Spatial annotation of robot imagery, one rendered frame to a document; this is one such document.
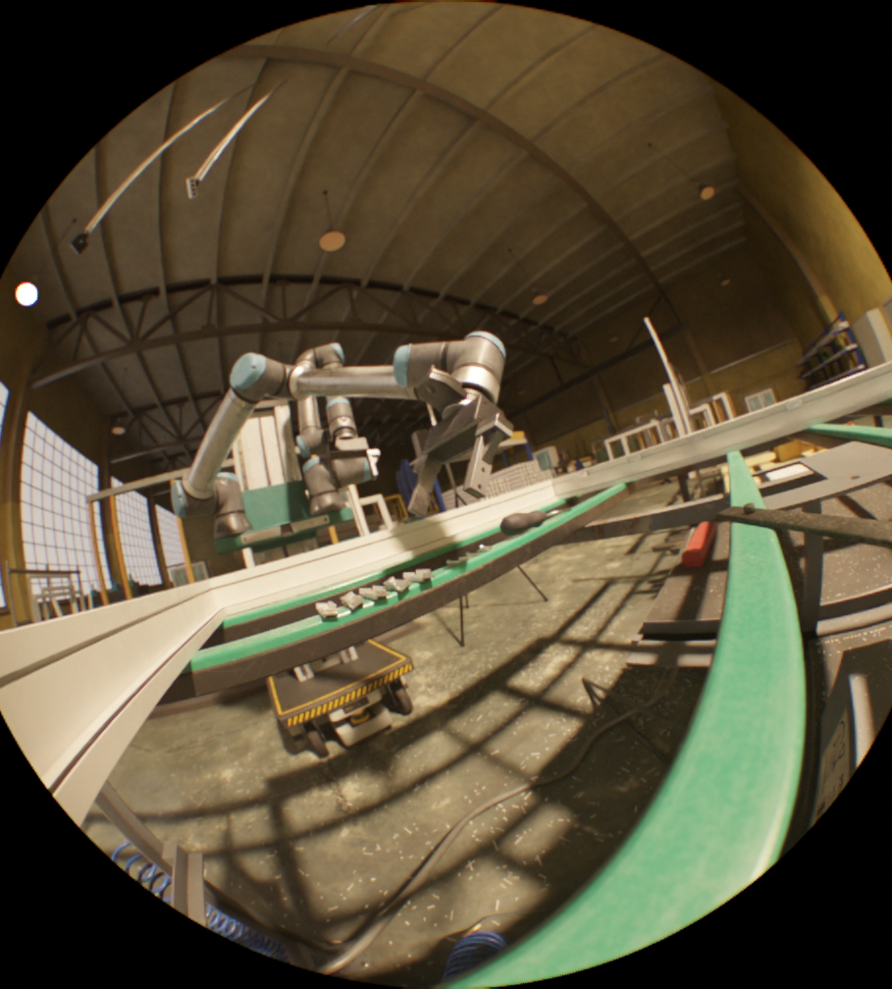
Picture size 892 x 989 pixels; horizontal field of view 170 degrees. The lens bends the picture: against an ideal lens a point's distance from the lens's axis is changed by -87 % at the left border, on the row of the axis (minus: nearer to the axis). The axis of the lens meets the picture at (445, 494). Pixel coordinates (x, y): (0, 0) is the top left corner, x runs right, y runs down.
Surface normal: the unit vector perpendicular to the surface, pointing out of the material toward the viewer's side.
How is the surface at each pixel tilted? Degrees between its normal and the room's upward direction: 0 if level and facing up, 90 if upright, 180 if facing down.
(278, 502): 90
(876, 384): 90
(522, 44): 180
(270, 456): 90
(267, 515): 90
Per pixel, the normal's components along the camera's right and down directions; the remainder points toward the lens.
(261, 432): 0.59, -0.22
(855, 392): -0.80, 0.21
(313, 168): 0.29, 0.96
